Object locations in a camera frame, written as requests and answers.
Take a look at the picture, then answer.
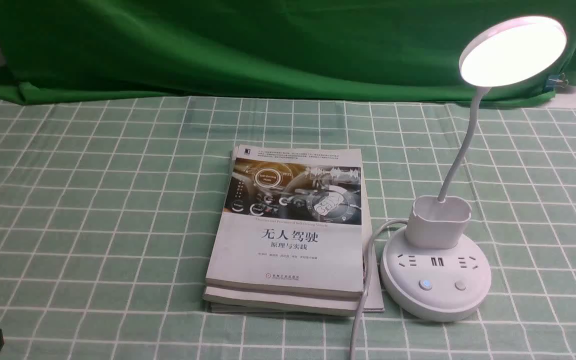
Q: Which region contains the white desk lamp with sockets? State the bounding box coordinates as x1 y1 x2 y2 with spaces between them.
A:
380 15 567 322

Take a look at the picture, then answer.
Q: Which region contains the green checkered tablecloth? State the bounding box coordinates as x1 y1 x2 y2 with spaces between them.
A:
0 96 576 360

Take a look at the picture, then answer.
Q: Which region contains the lower book in stack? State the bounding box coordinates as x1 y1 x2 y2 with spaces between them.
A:
202 146 385 317

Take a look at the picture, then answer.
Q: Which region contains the top self-driving textbook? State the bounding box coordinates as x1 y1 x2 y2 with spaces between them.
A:
205 144 365 300

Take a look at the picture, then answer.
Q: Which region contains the green backdrop cloth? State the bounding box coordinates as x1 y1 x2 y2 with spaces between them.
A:
0 0 576 107

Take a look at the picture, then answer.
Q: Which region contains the blue binder clip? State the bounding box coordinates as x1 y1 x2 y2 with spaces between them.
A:
543 73 569 92

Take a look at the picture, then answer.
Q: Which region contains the white lamp power cable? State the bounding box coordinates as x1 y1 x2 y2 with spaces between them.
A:
348 218 409 360

